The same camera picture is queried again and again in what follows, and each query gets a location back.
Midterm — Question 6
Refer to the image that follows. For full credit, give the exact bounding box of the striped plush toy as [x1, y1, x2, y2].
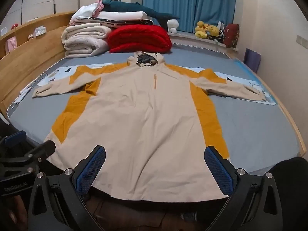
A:
[218, 22, 227, 43]

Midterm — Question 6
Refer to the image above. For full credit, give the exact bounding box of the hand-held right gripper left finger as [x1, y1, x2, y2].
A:
[28, 145, 106, 231]

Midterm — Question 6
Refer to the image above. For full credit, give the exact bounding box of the bed with grey sheet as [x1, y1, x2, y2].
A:
[7, 42, 301, 174]

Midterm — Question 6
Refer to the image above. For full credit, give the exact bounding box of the pink box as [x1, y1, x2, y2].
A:
[5, 36, 19, 53]

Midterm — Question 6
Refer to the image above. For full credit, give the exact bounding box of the white plush toy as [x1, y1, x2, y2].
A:
[167, 19, 180, 33]

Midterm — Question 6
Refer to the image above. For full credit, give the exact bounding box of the cream folded blanket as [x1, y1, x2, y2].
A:
[61, 23, 112, 59]

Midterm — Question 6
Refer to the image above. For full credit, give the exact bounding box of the red folded blanket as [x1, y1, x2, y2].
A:
[107, 25, 172, 53]

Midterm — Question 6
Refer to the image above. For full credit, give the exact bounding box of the purple bag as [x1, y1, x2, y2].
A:
[244, 48, 262, 74]

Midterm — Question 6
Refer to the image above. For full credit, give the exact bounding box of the wooden headboard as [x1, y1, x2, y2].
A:
[0, 11, 77, 116]

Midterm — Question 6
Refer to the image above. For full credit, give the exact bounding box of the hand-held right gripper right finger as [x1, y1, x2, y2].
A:
[204, 146, 282, 231]

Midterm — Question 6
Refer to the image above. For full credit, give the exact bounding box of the yellow plush toy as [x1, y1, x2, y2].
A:
[207, 25, 220, 40]
[195, 21, 209, 39]

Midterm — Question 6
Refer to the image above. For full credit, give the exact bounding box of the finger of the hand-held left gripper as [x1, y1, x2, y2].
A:
[23, 140, 56, 162]
[0, 130, 27, 150]

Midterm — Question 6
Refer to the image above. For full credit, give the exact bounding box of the beige and mustard hooded jacket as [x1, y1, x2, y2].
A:
[32, 51, 267, 203]

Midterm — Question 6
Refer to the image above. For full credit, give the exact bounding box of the dark red plush cushion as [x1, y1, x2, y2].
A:
[225, 23, 240, 49]

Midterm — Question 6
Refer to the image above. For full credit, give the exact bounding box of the blue curtain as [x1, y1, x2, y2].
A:
[142, 0, 237, 33]

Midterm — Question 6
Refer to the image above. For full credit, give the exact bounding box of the white pillow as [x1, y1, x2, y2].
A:
[98, 11, 150, 23]

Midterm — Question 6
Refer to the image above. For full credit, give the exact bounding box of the window ledge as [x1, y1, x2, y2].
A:
[168, 31, 239, 53]

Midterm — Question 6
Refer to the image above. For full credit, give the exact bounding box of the light blue printed sheet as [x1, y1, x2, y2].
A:
[18, 64, 277, 106]

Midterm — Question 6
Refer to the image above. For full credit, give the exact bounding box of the teal shark plush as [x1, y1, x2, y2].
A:
[103, 0, 180, 27]

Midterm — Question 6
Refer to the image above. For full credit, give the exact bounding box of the white and pink folded cloth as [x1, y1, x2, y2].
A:
[70, 0, 105, 26]

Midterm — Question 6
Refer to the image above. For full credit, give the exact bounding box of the tissue packet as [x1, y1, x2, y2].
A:
[34, 26, 47, 38]

